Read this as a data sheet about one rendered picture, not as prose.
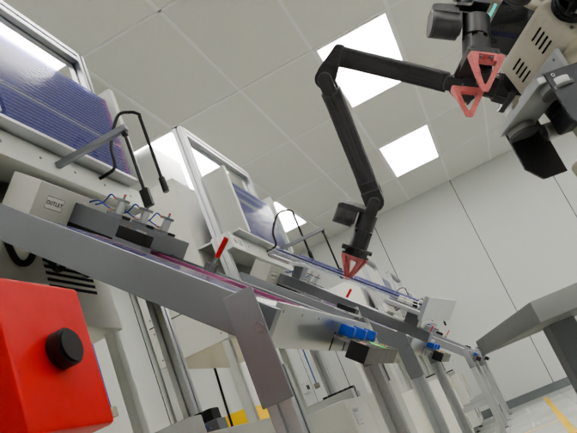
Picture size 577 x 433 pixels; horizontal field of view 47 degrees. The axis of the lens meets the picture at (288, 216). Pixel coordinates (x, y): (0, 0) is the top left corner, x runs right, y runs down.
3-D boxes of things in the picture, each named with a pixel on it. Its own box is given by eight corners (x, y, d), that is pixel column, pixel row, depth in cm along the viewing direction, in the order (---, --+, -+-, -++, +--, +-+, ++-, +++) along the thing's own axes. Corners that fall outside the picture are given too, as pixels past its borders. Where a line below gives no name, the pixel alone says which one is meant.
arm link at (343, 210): (382, 199, 192) (381, 192, 200) (343, 187, 192) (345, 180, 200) (368, 237, 195) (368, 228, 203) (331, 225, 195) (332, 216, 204)
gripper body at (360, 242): (339, 248, 196) (348, 225, 196) (352, 252, 205) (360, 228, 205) (359, 256, 193) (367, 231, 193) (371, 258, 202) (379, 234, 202)
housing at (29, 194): (138, 270, 187) (155, 222, 188) (17, 241, 142) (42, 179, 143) (115, 261, 190) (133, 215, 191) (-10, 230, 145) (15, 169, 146)
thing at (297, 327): (361, 352, 163) (370, 324, 163) (268, 348, 102) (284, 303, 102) (355, 350, 163) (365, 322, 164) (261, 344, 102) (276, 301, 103)
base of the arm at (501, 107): (522, 65, 179) (507, 88, 191) (493, 57, 180) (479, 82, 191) (518, 91, 176) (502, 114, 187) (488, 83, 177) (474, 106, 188)
